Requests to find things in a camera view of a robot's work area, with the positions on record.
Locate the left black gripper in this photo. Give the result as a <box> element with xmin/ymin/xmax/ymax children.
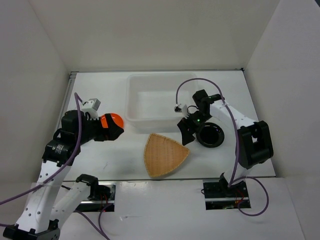
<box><xmin>76</xmin><ymin>113</ymin><xmax>124</xmax><ymax>145</ymax></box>

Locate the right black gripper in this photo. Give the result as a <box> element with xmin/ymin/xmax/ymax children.
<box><xmin>177</xmin><ymin>110</ymin><xmax>213</xmax><ymax>146</ymax></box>

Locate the orange plastic plate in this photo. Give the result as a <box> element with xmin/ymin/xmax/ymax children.
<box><xmin>99</xmin><ymin>113</ymin><xmax>125</xmax><ymax>129</ymax></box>

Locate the black bowl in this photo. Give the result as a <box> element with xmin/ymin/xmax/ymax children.
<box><xmin>196</xmin><ymin>122</ymin><xmax>225</xmax><ymax>148</ymax></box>

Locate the woven bamboo tray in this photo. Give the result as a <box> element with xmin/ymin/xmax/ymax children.
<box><xmin>143</xmin><ymin>133</ymin><xmax>190</xmax><ymax>178</ymax></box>

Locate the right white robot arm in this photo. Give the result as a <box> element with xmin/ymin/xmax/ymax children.
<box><xmin>177</xmin><ymin>89</ymin><xmax>274</xmax><ymax>197</ymax></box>

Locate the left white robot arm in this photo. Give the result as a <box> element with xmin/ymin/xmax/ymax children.
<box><xmin>3</xmin><ymin>110</ymin><xmax>124</xmax><ymax>240</ymax></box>

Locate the white plastic bin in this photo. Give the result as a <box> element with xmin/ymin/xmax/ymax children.
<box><xmin>125</xmin><ymin>72</ymin><xmax>199</xmax><ymax>134</ymax></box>

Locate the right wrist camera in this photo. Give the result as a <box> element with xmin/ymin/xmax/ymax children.
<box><xmin>174</xmin><ymin>103</ymin><xmax>190</xmax><ymax>118</ymax></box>

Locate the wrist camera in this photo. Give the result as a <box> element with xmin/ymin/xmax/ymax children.
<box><xmin>174</xmin><ymin>103</ymin><xmax>190</xmax><ymax>118</ymax></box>
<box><xmin>80</xmin><ymin>98</ymin><xmax>101</xmax><ymax>120</ymax></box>

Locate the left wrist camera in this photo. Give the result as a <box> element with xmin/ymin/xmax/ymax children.
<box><xmin>80</xmin><ymin>98</ymin><xmax>101</xmax><ymax>120</ymax></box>

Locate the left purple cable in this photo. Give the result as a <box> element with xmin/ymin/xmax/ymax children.
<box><xmin>0</xmin><ymin>92</ymin><xmax>111</xmax><ymax>240</ymax></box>

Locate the purple cable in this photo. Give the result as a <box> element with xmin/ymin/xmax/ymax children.
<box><xmin>0</xmin><ymin>92</ymin><xmax>111</xmax><ymax>240</ymax></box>
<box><xmin>175</xmin><ymin>77</ymin><xmax>270</xmax><ymax>217</ymax></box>

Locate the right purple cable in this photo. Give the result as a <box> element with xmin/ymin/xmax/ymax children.
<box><xmin>175</xmin><ymin>77</ymin><xmax>270</xmax><ymax>217</ymax></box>

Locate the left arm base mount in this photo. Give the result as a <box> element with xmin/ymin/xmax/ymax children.
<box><xmin>76</xmin><ymin>183</ymin><xmax>116</xmax><ymax>213</ymax></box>

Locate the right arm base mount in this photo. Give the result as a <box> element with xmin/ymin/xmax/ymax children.
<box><xmin>200</xmin><ymin>179</ymin><xmax>251</xmax><ymax>211</ymax></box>

